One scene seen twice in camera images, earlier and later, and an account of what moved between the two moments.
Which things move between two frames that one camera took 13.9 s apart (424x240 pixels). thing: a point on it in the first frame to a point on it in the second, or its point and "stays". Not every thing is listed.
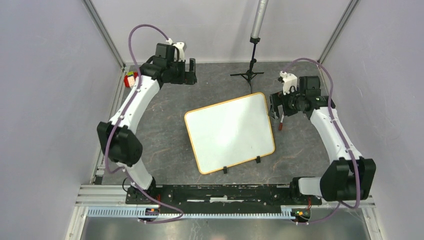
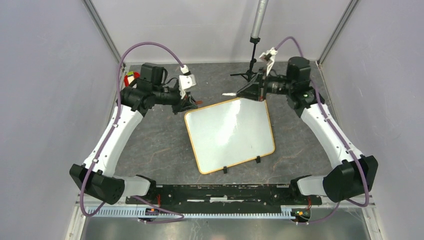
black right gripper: x=276 y=99 to x=254 y=89
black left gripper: x=186 y=77 to x=184 y=104
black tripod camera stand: x=254 y=40 stays
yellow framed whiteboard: x=231 y=133 stays
